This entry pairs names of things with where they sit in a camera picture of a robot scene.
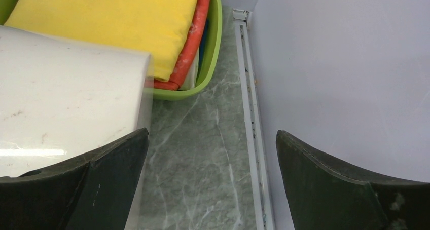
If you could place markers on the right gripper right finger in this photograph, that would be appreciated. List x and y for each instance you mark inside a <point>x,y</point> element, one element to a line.
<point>325,192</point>

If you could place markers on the yellow cloth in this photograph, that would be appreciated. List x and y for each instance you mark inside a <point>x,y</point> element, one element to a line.
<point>160,27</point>

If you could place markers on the side aluminium rail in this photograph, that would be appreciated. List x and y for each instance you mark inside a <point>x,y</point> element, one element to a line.
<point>255,142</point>

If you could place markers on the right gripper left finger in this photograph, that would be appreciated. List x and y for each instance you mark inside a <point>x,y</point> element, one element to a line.
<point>94,190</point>

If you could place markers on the white shirt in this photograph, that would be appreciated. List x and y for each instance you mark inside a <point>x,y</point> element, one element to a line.
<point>191,76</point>

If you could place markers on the cream appliance with orange rim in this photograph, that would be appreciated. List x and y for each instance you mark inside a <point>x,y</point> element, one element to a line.
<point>62,98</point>

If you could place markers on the red printed package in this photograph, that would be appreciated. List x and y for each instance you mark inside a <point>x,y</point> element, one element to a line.
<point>192,44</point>

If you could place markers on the green plastic tray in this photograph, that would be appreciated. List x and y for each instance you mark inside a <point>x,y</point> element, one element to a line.
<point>209,56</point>

